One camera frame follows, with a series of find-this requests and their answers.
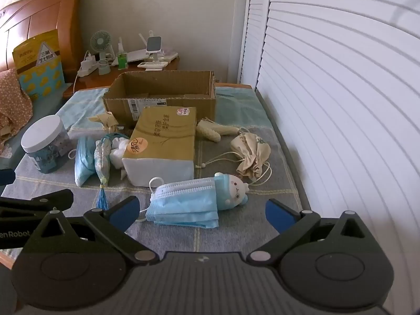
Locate clear jar with white lid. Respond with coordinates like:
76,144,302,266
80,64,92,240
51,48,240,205
20,114,71,174

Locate small green desk fan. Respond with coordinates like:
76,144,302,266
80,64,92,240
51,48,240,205
90,31,114,64

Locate beige cloth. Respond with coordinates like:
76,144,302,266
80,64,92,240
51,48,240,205
88,112,119,132

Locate beige drawstring bag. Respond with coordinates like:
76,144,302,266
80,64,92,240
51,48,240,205
195,129,273,184

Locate blue bear plush toy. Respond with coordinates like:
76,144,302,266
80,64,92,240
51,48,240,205
215,172,250,211

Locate yellow snack bag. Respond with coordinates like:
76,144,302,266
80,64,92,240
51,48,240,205
12,29,66,101

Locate white cloth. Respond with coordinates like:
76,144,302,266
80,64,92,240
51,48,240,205
110,138,130,179

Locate wooden frame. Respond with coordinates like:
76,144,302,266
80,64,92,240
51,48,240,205
215,83,253,90

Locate light blue towel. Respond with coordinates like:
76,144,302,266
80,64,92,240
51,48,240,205
56,85,271,132

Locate grey plaid blanket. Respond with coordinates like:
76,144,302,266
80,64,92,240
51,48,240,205
0,125,312,260

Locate cream knitted sock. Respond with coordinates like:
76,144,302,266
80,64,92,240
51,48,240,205
196,117,242,143

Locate white phone stand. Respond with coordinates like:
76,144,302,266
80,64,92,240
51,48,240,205
146,30,169,64

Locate brown cardboard box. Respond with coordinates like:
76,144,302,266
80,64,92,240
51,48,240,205
102,70,218,130

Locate gold tissue pack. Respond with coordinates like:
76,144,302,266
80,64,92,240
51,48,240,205
122,106,198,187

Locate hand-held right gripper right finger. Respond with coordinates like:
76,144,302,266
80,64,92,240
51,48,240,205
246,199,388,265

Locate orange floral cloth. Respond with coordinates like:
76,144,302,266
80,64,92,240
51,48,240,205
0,69,33,145

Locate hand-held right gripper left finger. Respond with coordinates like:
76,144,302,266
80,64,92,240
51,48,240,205
20,196,158,266

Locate floral sachet with teal tassel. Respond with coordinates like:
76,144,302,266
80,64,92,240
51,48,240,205
94,133,130,209

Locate white power strip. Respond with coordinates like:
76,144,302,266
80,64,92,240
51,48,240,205
77,60,99,77

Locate white router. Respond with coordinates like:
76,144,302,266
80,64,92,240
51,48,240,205
112,33,150,66

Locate blue face mask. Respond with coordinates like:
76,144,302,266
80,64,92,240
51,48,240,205
75,137,99,187
144,176,220,228

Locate wooden nightstand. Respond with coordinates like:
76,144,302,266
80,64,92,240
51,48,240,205
62,56,180,98

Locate white louvered door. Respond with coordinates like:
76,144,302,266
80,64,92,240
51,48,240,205
238,0,274,87
254,0,420,302

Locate white remote control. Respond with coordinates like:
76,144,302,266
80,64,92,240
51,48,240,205
137,61,164,71

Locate wooden headboard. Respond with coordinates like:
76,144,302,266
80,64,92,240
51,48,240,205
0,0,87,84

